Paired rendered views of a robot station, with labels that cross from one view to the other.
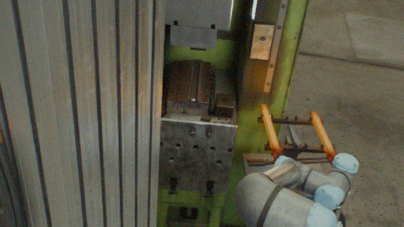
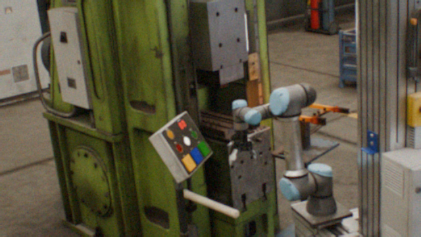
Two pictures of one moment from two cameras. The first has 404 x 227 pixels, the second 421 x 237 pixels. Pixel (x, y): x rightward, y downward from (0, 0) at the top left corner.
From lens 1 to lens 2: 2.64 m
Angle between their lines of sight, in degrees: 39
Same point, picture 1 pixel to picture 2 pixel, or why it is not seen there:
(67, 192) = not seen: outside the picture
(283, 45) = (262, 64)
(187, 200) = (253, 211)
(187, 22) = (227, 63)
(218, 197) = (270, 196)
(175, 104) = (229, 131)
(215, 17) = (241, 53)
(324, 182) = not seen: hidden behind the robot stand
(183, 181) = (248, 193)
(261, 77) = (256, 93)
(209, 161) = (260, 165)
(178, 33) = (223, 74)
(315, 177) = not seen: hidden behind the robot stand
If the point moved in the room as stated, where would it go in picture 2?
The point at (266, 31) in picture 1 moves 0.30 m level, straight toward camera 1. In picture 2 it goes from (254, 57) to (285, 64)
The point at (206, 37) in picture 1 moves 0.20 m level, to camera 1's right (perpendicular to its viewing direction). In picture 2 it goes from (238, 70) to (261, 62)
